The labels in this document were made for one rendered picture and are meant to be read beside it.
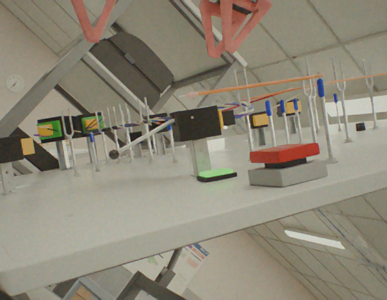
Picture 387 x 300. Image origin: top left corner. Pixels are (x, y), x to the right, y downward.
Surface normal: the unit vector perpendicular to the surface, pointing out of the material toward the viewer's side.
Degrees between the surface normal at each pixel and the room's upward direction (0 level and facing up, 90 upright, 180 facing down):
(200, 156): 99
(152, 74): 90
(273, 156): 140
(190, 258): 89
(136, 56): 90
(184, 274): 90
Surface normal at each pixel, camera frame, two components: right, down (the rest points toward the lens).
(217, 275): 0.47, -0.01
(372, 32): -0.56, 0.76
